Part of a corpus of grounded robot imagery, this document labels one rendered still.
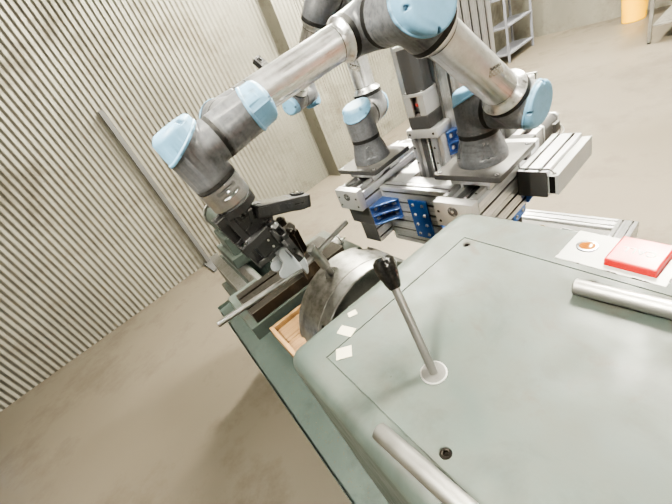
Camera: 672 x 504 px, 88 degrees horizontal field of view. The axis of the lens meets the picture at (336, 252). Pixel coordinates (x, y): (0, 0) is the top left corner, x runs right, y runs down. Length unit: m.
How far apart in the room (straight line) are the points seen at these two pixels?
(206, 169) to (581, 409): 0.57
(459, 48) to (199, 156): 0.56
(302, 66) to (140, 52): 3.49
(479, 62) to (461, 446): 0.73
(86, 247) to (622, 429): 4.02
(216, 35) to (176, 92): 0.76
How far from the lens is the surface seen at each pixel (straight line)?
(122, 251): 4.14
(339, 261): 0.79
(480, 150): 1.15
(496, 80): 0.94
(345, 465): 1.32
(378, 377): 0.52
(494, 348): 0.52
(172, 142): 0.58
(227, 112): 0.60
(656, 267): 0.61
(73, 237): 4.08
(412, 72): 1.31
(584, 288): 0.56
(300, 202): 0.66
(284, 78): 0.76
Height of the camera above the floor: 1.66
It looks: 31 degrees down
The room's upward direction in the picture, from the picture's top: 25 degrees counter-clockwise
